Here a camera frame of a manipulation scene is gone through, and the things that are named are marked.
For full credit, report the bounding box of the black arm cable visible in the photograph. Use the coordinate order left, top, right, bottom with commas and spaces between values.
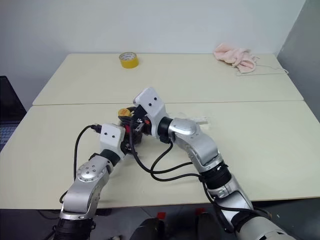
150, 141, 235, 232
127, 118, 198, 175
59, 123, 102, 205

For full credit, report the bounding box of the dark rounded shape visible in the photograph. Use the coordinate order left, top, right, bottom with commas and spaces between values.
129, 217, 166, 240

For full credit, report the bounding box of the yellow tape roll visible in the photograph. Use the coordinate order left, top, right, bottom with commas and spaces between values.
118, 51, 140, 69

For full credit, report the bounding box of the pink towel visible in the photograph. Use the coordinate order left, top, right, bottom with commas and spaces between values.
213, 42, 260, 74

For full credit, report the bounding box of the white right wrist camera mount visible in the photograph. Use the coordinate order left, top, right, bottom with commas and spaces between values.
133, 86, 168, 140

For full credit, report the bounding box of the dark laptop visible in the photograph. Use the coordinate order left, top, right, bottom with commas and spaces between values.
0, 75, 28, 152

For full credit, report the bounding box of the thin white string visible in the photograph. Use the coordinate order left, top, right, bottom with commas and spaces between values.
235, 62, 290, 77

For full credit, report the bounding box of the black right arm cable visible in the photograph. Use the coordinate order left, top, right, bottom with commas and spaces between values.
150, 141, 235, 232
127, 118, 198, 175

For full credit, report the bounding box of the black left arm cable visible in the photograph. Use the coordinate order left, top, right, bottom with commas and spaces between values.
59, 123, 102, 205

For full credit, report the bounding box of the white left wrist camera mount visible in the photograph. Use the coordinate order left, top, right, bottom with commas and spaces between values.
99, 123, 126, 160

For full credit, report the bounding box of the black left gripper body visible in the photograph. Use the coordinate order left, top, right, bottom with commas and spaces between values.
120, 138, 138, 156

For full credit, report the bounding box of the clear plastic piece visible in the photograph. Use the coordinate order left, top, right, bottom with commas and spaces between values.
174, 111, 213, 131

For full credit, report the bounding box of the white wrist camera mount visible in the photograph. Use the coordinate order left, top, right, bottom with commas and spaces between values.
133, 86, 168, 140
99, 123, 126, 160

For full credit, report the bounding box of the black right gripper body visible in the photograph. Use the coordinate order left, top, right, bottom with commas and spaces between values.
133, 106, 153, 136

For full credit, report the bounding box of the cola bottle with yellow cap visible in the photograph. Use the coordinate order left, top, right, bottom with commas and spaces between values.
117, 107, 141, 147

